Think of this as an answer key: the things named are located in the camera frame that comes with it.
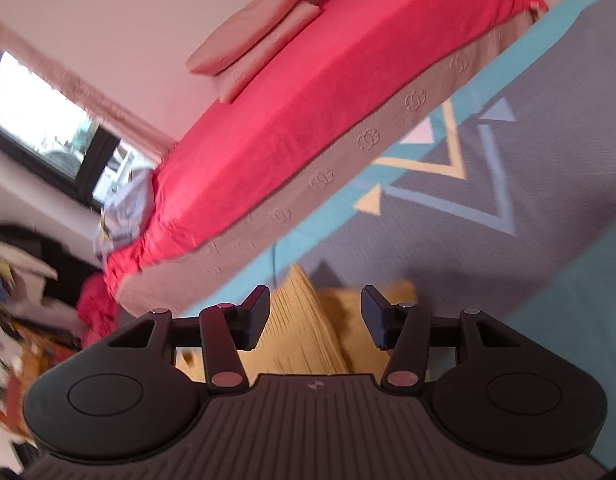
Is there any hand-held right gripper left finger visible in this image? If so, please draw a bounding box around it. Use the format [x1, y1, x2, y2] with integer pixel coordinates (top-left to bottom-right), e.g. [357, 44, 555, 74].
[107, 284, 272, 393]

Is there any window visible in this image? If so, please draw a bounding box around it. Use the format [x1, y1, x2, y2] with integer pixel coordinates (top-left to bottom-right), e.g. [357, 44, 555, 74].
[0, 50, 156, 208]

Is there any pink curtain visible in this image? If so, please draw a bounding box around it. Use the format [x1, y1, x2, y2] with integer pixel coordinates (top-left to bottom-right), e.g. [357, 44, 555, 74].
[0, 10, 181, 163]

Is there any stack of red clothes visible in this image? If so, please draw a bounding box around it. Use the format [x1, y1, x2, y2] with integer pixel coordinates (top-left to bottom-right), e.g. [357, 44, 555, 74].
[77, 272, 121, 350]

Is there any pink pillow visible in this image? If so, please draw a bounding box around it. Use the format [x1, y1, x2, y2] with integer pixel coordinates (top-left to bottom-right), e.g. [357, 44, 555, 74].
[213, 2, 322, 106]
[185, 0, 306, 76]

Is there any bed with red sheet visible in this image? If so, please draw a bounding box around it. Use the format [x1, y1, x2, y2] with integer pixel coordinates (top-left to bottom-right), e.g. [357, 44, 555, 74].
[103, 0, 548, 296]

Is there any pile of mixed clothes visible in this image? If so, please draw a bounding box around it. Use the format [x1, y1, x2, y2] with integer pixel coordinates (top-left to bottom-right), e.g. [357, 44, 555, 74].
[0, 222, 106, 451]

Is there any light blue crumpled cloth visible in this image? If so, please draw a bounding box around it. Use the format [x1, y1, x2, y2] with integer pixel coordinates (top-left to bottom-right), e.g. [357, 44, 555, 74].
[92, 167, 156, 261]

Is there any beige embossed mattress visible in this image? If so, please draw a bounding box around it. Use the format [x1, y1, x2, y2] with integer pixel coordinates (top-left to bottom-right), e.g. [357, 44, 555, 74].
[117, 7, 541, 318]

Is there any yellow cable-knit cardigan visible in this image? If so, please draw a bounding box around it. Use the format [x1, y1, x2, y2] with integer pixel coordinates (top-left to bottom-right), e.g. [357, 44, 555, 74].
[177, 262, 429, 377]

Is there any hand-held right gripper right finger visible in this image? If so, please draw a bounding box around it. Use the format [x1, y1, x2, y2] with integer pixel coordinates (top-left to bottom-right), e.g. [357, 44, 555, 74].
[361, 284, 522, 393]

